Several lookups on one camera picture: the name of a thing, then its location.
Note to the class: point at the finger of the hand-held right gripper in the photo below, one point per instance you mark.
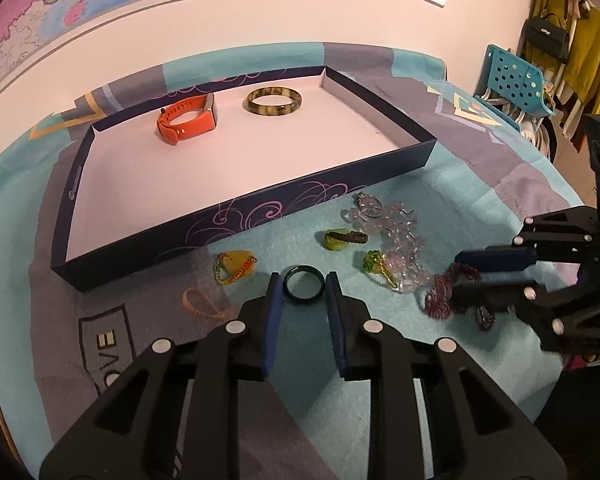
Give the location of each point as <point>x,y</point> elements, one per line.
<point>495,258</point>
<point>500,296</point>

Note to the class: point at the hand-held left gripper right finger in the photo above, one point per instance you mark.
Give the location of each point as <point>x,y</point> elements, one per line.
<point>336,320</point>

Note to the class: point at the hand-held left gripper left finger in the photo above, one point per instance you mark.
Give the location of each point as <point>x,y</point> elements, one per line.
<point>271,320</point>

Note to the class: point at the dark blue box tray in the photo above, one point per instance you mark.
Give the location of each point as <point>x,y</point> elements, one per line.
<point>230,160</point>

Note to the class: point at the pile of clothes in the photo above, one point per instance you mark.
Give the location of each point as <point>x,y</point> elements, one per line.
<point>555,130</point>

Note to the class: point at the teal and grey printed blanket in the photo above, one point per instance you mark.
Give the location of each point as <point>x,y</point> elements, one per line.
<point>455,185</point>

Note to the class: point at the yellow sweater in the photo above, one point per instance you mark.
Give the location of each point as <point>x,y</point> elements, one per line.
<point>590,50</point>

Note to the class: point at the blue perforated plastic chair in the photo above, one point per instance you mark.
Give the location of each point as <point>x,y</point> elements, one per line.
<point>510,75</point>

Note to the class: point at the black handbag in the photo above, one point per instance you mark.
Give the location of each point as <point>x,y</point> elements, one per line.
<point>545,37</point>

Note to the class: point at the tortoiseshell bangle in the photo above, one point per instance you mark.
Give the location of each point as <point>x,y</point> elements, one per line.
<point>275,111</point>

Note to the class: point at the orange smartwatch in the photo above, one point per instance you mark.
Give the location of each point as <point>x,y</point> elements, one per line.
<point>192,122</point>

